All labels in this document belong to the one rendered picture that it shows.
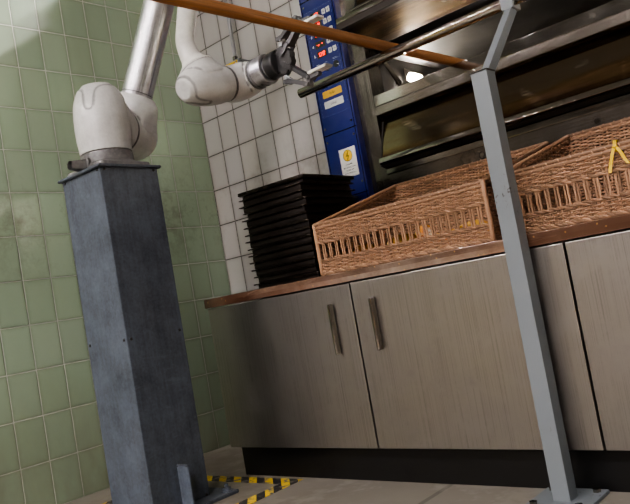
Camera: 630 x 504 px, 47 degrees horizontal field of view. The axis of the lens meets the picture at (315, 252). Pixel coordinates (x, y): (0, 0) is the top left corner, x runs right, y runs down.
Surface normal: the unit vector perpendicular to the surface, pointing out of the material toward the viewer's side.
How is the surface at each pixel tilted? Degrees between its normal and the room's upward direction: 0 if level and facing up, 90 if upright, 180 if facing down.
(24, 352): 90
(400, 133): 70
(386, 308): 90
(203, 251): 90
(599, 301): 90
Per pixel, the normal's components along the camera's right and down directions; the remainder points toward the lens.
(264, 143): -0.66, 0.07
